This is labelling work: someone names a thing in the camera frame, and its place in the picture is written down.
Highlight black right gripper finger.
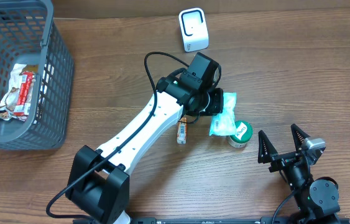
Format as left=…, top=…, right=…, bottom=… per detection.
left=258, top=130, right=278, bottom=164
left=291, top=124, right=310, bottom=151

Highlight teal orange snack packet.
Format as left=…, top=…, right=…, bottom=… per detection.
left=209, top=93, right=237, bottom=136

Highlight green lid Knorr jar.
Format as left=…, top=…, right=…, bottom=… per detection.
left=228, top=121, right=253, bottom=148

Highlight small orange white packet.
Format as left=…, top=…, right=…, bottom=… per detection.
left=177, top=117, right=187, bottom=144

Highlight red white snack bar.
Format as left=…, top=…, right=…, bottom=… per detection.
left=13, top=71, right=35, bottom=117

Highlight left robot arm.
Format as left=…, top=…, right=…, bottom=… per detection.
left=65, top=52, right=223, bottom=223

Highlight white barcode scanner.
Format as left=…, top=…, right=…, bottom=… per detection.
left=178, top=7, right=209, bottom=52

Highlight white brown snack wrapper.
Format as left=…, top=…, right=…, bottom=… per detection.
left=0, top=63, right=39, bottom=121

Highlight grey plastic mesh basket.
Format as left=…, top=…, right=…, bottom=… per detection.
left=0, top=0, right=74, bottom=150

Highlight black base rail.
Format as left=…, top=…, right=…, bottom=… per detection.
left=72, top=217, right=350, bottom=224

